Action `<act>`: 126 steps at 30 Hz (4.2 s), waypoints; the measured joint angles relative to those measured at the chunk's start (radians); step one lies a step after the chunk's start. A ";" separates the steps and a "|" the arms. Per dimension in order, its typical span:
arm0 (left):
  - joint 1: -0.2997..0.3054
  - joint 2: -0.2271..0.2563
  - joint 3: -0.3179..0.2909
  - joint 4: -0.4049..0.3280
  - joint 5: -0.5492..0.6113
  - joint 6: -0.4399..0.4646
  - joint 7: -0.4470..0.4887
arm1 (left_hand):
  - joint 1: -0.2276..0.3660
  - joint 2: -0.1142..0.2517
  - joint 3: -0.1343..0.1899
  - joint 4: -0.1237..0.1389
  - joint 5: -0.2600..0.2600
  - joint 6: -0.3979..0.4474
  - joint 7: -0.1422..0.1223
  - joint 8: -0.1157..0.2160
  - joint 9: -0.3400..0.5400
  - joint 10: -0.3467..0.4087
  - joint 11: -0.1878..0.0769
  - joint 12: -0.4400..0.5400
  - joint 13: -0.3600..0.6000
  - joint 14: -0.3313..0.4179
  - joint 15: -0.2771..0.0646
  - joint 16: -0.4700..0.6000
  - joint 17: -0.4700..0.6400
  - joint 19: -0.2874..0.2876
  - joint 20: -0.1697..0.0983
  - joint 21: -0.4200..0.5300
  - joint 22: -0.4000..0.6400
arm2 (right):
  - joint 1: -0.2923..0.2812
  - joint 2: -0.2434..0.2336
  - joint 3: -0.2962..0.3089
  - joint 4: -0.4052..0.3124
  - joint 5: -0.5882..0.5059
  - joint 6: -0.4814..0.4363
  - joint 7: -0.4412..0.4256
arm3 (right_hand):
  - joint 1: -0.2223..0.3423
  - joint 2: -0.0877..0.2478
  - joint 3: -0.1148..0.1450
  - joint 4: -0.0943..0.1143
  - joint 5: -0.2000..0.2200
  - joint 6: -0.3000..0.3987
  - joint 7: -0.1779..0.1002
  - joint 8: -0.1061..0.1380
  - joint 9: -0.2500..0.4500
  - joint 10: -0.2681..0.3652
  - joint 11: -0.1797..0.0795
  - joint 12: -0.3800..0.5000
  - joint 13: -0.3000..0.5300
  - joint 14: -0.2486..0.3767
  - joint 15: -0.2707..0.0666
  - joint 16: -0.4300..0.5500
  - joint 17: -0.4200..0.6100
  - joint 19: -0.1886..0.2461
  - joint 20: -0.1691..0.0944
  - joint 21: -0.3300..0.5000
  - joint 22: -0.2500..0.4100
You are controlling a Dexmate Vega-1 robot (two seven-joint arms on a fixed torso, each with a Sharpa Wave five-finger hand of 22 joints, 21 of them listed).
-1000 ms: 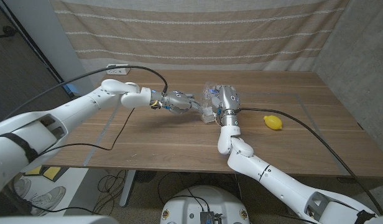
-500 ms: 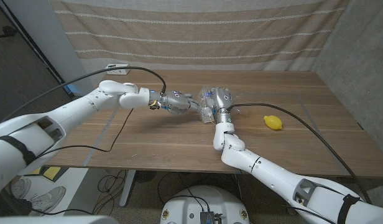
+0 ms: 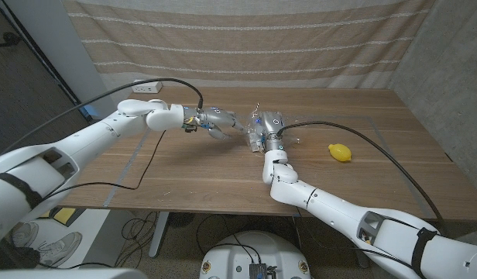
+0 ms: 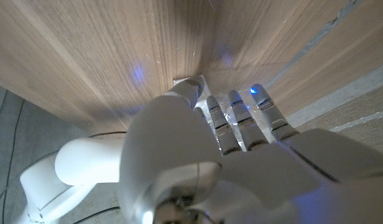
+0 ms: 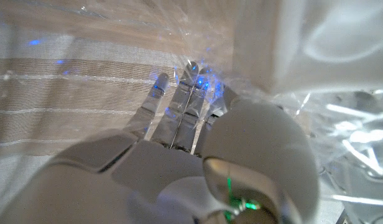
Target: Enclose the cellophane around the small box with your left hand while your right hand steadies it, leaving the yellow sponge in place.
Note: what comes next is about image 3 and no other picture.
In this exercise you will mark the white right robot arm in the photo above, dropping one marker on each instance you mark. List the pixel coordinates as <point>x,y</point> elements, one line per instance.
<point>339,209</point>

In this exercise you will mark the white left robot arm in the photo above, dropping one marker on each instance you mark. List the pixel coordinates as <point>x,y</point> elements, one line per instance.
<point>87,135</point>

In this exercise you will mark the grey torso connector module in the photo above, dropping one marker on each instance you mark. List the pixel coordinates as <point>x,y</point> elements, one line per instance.
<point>258,271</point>

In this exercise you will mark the clear cellophane sheet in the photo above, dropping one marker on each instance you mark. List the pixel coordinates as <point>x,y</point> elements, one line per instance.
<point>251,118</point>

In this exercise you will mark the yellow floor pad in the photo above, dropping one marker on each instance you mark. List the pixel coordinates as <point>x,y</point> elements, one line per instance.
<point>65,215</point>

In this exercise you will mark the dark trousered leg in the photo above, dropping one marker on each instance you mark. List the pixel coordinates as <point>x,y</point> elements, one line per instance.
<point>18,257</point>

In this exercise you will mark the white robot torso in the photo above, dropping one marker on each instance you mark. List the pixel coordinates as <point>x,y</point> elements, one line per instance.
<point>242,252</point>

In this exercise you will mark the grey sneaker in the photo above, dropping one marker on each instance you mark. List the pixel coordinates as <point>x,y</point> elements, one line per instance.
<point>60,248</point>
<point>25,234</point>

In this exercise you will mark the grey table leg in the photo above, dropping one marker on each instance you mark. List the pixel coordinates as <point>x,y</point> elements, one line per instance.
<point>158,236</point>

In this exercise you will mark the white power strip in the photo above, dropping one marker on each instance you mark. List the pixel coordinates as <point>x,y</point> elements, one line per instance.
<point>145,89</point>

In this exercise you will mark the yellow lemon-shaped sponge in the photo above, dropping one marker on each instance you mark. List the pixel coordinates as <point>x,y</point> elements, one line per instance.
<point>340,152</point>

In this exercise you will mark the beige striped backdrop cloth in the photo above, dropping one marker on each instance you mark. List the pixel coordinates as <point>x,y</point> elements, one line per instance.
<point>242,38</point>

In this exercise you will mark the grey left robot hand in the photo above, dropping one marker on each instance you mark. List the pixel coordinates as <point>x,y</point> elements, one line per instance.
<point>215,116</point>

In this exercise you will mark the small white box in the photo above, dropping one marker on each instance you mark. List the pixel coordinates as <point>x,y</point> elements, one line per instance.
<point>255,146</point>

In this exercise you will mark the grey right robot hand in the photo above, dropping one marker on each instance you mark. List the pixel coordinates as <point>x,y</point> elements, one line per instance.
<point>271,124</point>

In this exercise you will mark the dark round floor disc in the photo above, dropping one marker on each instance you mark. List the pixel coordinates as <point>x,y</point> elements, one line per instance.
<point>180,220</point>

